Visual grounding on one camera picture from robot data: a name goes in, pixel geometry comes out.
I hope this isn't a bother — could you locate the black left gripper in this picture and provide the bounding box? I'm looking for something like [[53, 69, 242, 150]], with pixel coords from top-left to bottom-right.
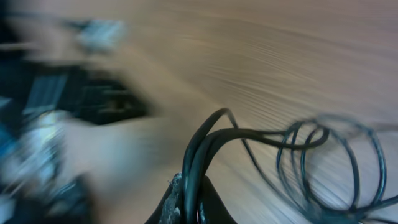
[[1, 62, 150, 124]]

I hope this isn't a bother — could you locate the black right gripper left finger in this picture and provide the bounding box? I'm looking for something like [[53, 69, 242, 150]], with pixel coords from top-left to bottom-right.
[[145, 172, 183, 224]]

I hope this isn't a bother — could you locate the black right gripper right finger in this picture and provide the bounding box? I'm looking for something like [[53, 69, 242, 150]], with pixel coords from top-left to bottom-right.
[[198, 176, 237, 224]]

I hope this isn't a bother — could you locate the black usb cable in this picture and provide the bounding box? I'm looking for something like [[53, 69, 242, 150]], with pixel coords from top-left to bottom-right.
[[180, 108, 398, 224]]

